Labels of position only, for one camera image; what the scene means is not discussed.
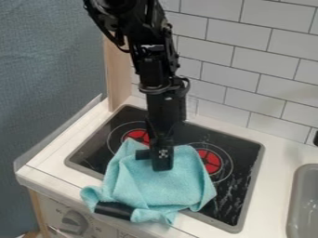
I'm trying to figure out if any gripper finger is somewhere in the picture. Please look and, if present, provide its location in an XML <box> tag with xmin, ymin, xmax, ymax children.
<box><xmin>134</xmin><ymin>149</ymin><xmax>154</xmax><ymax>161</ymax></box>
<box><xmin>150</xmin><ymin>147</ymin><xmax>176</xmax><ymax>172</ymax></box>

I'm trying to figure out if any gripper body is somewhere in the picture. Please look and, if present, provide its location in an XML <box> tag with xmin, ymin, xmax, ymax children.
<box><xmin>142</xmin><ymin>87</ymin><xmax>190</xmax><ymax>152</ymax></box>

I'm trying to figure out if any light blue cloth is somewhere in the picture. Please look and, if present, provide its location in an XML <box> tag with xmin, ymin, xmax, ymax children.
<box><xmin>79</xmin><ymin>138</ymin><xmax>219</xmax><ymax>225</ymax></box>

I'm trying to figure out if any toy stove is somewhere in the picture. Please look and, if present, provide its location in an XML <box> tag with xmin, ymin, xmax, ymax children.
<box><xmin>63</xmin><ymin>104</ymin><xmax>266</xmax><ymax>234</ymax></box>

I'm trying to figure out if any toy sink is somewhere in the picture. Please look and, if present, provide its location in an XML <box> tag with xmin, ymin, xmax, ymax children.
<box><xmin>284</xmin><ymin>163</ymin><xmax>318</xmax><ymax>238</ymax></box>

